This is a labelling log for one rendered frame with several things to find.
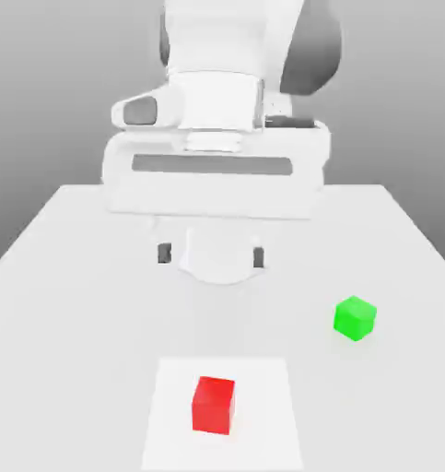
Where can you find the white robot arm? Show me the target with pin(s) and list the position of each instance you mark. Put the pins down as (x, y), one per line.
(214, 55)

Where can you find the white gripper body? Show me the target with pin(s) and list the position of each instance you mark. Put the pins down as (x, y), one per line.
(214, 195)

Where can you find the small green cube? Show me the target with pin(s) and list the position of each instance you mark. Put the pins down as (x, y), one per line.
(354, 318)

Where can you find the small red cube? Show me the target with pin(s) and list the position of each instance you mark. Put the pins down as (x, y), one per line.
(213, 407)

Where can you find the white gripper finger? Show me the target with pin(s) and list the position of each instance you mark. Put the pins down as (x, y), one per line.
(164, 253)
(258, 257)

